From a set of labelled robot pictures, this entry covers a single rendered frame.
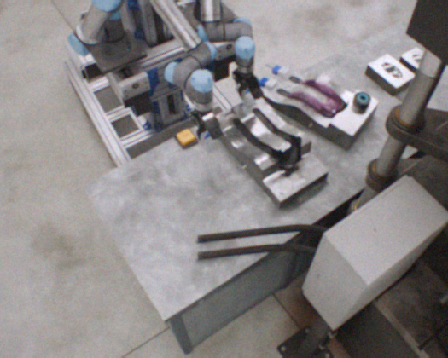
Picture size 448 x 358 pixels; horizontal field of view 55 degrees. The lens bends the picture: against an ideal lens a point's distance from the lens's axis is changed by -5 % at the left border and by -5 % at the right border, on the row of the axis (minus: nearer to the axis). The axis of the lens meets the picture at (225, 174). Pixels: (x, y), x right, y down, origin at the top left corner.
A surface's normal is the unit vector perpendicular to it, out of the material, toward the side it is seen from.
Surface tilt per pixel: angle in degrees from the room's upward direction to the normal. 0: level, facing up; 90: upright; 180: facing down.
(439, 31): 90
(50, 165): 0
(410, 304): 0
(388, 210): 0
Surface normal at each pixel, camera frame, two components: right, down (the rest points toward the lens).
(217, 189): -0.01, -0.55
